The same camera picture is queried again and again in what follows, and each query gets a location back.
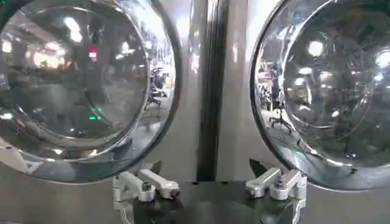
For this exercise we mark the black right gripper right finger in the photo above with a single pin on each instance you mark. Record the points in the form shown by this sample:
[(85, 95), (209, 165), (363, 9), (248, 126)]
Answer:
[(280, 182)]

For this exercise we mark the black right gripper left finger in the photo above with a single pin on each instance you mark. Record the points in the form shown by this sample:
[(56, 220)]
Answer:
[(143, 184)]

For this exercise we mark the round glass dryer door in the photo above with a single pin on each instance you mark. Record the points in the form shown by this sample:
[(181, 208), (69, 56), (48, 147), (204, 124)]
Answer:
[(76, 88), (329, 91)]

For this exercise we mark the grey dryer with round door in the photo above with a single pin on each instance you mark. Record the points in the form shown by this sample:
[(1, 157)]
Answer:
[(236, 137), (182, 170)]

